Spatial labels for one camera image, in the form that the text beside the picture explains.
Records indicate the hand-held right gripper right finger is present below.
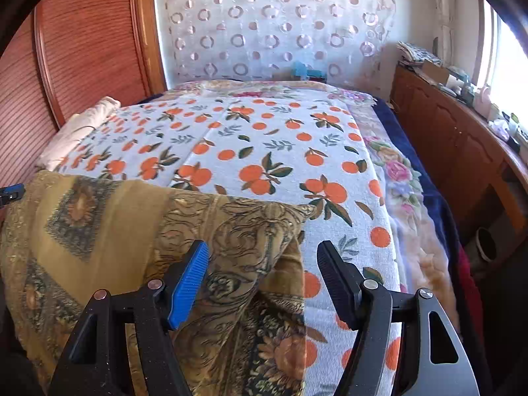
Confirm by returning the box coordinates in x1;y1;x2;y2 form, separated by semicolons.
317;240;481;396

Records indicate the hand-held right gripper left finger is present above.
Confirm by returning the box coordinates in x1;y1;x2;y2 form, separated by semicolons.
49;239;210;396

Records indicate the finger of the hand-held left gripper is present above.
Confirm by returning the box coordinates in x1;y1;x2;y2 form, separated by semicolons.
0;184;26;208

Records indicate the gold patterned garment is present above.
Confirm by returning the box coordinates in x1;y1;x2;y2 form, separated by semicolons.
0;169;321;396

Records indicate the cream folded cloth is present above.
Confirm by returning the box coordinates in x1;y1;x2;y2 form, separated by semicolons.
36;96;121;171

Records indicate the dark blue blanket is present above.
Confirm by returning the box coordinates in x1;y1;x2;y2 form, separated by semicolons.
373;99;468;265

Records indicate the floral blanket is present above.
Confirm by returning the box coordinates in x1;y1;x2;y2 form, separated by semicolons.
169;80;455;298

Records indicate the red cloth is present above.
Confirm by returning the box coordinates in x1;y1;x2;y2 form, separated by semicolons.
455;247;490;348

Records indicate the wooden louvered wardrobe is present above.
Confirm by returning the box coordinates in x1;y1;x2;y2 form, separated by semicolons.
0;0;168;187

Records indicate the white round bin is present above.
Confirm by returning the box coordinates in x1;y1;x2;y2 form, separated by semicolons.
474;227;498;263

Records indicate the orange-print white bed sheet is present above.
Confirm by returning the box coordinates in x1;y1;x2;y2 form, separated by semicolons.
53;97;403;396

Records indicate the wooden sideboard cabinet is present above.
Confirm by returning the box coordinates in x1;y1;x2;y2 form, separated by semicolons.
390;64;528;265

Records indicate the blue toy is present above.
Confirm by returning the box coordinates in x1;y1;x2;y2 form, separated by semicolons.
291;61;327;83

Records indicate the cardboard box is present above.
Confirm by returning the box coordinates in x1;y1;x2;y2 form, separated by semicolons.
421;60;450;85

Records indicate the pink bottle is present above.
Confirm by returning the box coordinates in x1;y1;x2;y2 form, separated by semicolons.
475;86;496;118

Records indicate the folded patterned cloth stack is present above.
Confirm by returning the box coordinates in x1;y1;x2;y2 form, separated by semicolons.
397;41;439;67

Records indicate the beige tied window curtain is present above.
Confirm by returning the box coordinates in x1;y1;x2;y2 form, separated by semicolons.
427;0;457;69

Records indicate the sheer circle-print curtain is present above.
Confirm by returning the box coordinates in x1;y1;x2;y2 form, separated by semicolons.
154;0;399;91

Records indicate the window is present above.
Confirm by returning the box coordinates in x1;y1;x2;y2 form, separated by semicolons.
474;0;528;121

